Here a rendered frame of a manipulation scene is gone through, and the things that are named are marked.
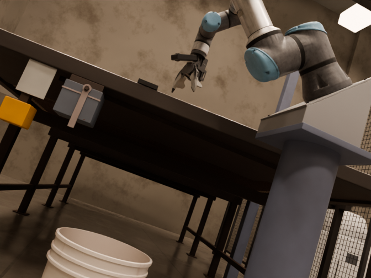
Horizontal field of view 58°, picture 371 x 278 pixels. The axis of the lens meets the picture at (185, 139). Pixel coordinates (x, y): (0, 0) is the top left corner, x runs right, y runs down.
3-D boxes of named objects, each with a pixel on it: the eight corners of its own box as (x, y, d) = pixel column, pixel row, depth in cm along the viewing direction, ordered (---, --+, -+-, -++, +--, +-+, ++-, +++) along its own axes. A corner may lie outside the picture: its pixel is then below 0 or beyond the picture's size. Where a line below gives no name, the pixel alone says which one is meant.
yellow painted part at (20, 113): (21, 126, 112) (50, 64, 116) (-6, 116, 111) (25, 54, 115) (28, 130, 120) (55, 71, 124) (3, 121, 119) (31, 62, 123)
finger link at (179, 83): (179, 97, 156) (191, 82, 154) (169, 91, 153) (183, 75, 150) (176, 93, 159) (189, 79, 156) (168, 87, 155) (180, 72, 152)
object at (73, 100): (86, 132, 114) (106, 85, 117) (46, 117, 112) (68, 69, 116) (90, 137, 125) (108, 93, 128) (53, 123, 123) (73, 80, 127)
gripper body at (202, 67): (203, 83, 150) (211, 59, 153) (190, 73, 145) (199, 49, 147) (191, 83, 156) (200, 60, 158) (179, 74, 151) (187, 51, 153)
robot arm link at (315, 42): (344, 53, 103) (328, 12, 103) (307, 67, 100) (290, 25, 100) (322, 64, 115) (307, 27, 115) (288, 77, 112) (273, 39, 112)
